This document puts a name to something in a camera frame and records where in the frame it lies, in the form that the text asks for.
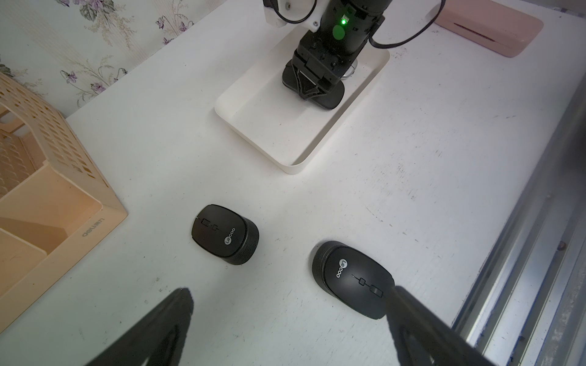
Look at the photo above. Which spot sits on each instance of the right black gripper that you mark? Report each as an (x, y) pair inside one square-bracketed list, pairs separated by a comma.
[(322, 58)]

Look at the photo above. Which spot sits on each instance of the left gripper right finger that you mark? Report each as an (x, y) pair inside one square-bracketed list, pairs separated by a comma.
[(421, 338)]

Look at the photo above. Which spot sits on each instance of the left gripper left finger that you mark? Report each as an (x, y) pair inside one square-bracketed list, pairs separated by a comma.
[(157, 339)]

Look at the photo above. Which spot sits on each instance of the white plastic storage box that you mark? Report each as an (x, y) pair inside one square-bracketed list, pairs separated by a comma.
[(287, 130)]

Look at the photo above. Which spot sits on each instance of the black Lecoo scroll mouse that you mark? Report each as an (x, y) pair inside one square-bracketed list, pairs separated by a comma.
[(353, 278)]

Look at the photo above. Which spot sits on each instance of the small black Lecoo mouse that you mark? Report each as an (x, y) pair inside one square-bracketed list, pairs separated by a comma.
[(225, 234)]

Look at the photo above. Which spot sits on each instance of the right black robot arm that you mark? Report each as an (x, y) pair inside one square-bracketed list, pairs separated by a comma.
[(368, 7)]

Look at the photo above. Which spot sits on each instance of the peach desk file organizer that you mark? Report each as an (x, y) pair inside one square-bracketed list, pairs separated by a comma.
[(56, 205)]

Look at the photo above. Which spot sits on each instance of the pink rectangular case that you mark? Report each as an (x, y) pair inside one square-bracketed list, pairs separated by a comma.
[(492, 25)]

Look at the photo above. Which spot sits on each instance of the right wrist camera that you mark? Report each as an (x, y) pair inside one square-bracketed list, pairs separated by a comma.
[(305, 13)]

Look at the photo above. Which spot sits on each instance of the aluminium frame rail front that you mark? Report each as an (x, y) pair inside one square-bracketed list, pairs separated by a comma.
[(527, 306)]

